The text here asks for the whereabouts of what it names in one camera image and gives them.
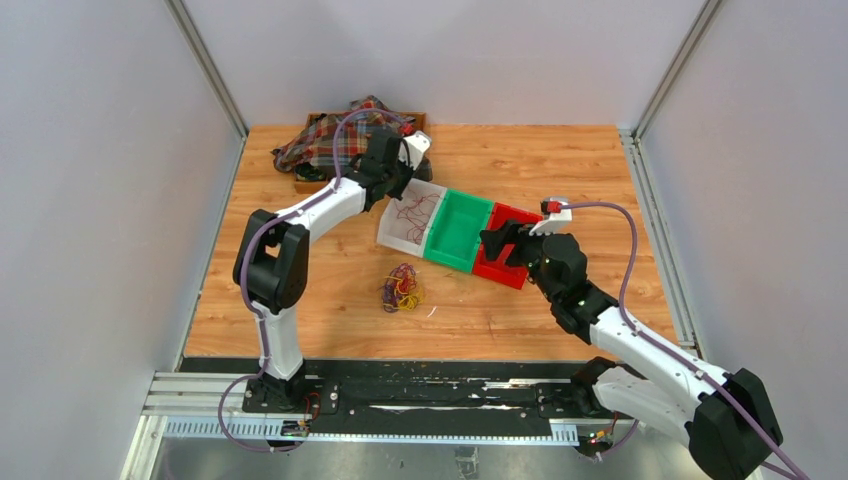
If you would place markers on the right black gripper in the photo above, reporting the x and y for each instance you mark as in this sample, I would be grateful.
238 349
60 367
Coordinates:
511 233

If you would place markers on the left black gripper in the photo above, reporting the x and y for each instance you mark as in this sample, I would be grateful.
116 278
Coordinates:
399 193

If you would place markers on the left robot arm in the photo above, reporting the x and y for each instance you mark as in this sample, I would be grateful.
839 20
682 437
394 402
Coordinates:
272 264

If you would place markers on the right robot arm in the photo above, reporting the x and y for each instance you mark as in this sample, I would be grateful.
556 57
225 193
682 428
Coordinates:
725 420

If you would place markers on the white plastic bin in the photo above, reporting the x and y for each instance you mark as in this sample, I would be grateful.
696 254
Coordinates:
405 224

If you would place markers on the wooden tray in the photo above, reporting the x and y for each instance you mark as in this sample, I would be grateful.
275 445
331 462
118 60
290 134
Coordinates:
311 185

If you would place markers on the green plastic bin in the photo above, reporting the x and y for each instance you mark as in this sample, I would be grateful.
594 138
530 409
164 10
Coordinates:
454 240

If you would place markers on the plaid shirt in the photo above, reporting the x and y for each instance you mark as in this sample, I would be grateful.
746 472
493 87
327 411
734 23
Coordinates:
358 108

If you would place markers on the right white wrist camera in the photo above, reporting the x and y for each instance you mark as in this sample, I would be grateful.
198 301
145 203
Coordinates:
556 216

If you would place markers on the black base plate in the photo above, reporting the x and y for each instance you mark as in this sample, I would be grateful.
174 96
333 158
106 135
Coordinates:
430 398

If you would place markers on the aluminium frame rail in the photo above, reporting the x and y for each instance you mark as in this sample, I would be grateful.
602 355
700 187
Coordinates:
193 427

